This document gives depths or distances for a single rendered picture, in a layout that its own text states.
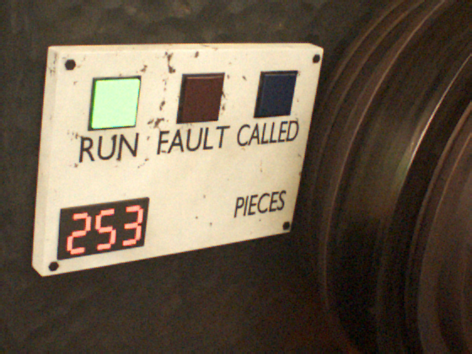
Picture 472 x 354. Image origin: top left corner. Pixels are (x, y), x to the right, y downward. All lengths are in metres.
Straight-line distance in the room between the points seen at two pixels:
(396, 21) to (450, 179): 0.19
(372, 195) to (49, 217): 0.26
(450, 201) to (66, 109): 0.32
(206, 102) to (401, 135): 0.16
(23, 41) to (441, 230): 0.37
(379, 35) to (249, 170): 0.18
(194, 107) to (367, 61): 0.19
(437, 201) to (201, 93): 0.21
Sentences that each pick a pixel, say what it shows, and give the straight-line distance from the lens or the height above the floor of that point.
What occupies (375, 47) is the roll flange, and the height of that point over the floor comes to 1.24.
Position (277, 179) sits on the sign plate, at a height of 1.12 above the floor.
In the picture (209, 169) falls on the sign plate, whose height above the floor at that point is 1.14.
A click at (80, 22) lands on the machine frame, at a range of 0.63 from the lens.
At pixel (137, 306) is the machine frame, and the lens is 0.76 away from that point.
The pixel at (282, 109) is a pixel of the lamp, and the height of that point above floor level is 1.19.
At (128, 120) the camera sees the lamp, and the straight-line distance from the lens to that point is 0.64.
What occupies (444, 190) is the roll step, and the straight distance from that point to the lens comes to 0.70.
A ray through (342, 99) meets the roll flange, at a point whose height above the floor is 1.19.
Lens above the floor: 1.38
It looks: 19 degrees down
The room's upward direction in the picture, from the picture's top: 9 degrees clockwise
